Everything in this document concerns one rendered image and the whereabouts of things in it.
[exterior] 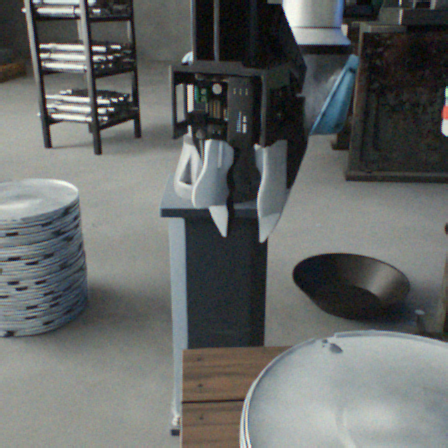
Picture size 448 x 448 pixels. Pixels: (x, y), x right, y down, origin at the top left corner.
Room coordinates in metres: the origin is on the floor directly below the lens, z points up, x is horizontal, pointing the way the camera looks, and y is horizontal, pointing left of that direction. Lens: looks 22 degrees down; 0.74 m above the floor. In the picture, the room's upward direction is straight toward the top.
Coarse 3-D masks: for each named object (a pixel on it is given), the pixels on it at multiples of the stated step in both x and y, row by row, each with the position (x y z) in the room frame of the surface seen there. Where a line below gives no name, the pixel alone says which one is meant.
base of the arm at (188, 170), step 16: (192, 144) 0.82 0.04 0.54; (192, 160) 0.82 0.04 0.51; (240, 160) 0.81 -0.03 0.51; (176, 176) 0.84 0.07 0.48; (192, 176) 0.82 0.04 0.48; (240, 176) 0.80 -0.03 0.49; (256, 176) 0.82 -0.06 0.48; (176, 192) 0.83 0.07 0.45; (192, 192) 0.80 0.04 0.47; (240, 192) 0.79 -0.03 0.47; (256, 192) 0.81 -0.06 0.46
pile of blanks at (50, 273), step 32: (0, 224) 1.08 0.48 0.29; (32, 224) 1.10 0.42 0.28; (64, 224) 1.16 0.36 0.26; (0, 256) 1.08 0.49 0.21; (32, 256) 1.10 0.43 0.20; (64, 256) 1.15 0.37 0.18; (0, 288) 1.08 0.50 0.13; (32, 288) 1.10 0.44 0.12; (64, 288) 1.15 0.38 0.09; (0, 320) 1.09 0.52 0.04; (32, 320) 1.09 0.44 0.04; (64, 320) 1.13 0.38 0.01
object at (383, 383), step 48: (336, 336) 0.50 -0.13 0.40; (384, 336) 0.51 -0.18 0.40; (288, 384) 0.43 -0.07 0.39; (336, 384) 0.43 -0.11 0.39; (384, 384) 0.42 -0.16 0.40; (432, 384) 0.43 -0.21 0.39; (288, 432) 0.36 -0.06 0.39; (336, 432) 0.36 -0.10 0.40; (384, 432) 0.36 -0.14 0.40; (432, 432) 0.36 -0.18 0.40
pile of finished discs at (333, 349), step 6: (324, 342) 0.51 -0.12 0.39; (324, 348) 0.50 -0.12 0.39; (330, 348) 0.50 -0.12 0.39; (336, 348) 0.50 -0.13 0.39; (330, 354) 0.49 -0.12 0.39; (336, 354) 0.49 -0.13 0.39; (252, 384) 0.43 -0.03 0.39; (246, 402) 0.41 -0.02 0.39; (246, 408) 0.40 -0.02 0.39; (240, 426) 0.38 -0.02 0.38; (240, 432) 0.38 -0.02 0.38; (240, 438) 0.37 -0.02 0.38; (246, 438) 0.37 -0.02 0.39; (240, 444) 0.36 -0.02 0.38; (246, 444) 0.36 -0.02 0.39
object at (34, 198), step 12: (12, 180) 1.36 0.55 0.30; (24, 180) 1.37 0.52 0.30; (36, 180) 1.37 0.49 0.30; (48, 180) 1.36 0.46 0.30; (0, 192) 1.26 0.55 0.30; (12, 192) 1.26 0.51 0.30; (24, 192) 1.26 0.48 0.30; (36, 192) 1.26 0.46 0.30; (48, 192) 1.28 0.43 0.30; (60, 192) 1.28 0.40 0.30; (0, 204) 1.17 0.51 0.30; (12, 204) 1.17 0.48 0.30; (24, 204) 1.18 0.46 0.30; (36, 204) 1.19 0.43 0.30; (48, 204) 1.19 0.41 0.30; (60, 204) 1.19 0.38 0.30; (0, 216) 1.11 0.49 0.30; (12, 216) 1.12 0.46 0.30; (24, 216) 1.11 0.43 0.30; (36, 216) 1.11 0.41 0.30
